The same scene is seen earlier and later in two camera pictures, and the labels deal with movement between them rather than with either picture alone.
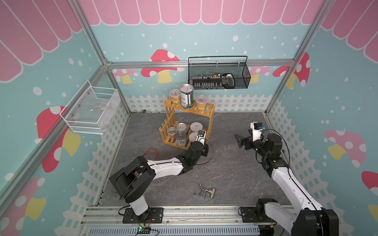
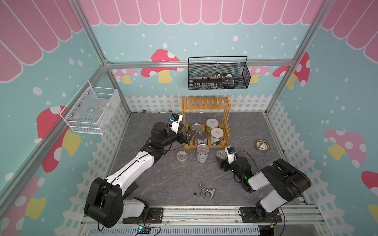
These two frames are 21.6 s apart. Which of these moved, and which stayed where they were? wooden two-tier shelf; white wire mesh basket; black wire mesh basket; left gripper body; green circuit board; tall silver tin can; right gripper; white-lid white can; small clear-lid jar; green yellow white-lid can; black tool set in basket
Moved: left gripper body; small clear-lid jar; right gripper; tall silver tin can; white-lid white can; wooden two-tier shelf; green yellow white-lid can
Stayed: black wire mesh basket; black tool set in basket; green circuit board; white wire mesh basket
